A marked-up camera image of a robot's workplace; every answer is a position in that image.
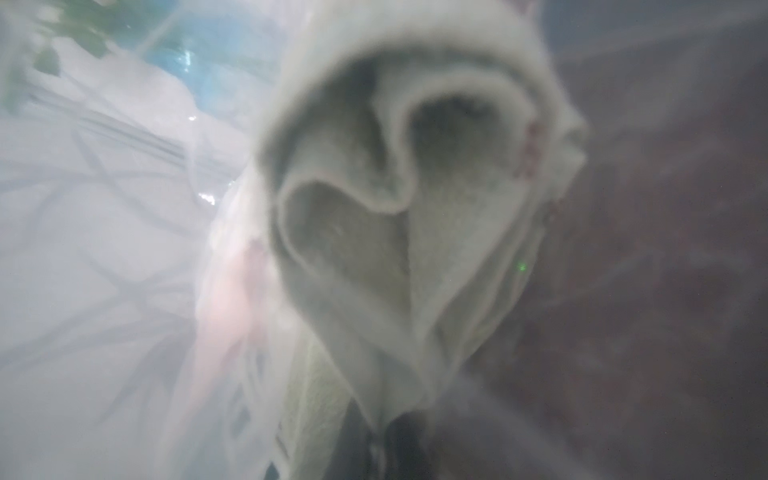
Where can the pink fluffy towel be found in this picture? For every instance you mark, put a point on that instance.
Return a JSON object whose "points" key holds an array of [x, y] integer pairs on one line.
{"points": [[231, 281]]}

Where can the blue glass vase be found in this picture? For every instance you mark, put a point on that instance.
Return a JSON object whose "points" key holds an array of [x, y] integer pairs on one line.
{"points": [[225, 53]]}

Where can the artificial flower bouquet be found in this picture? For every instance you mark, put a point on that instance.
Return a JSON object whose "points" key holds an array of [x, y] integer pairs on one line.
{"points": [[29, 30]]}

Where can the clear plastic vacuum bag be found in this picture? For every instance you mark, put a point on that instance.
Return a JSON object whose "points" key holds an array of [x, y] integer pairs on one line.
{"points": [[637, 349]]}

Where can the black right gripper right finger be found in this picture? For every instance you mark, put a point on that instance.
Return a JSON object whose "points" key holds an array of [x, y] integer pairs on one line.
{"points": [[405, 455]]}

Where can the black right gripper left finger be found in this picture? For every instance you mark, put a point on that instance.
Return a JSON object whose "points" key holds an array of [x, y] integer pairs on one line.
{"points": [[353, 457]]}

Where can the cream towel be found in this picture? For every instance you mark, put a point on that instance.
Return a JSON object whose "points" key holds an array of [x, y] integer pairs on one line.
{"points": [[413, 158]]}

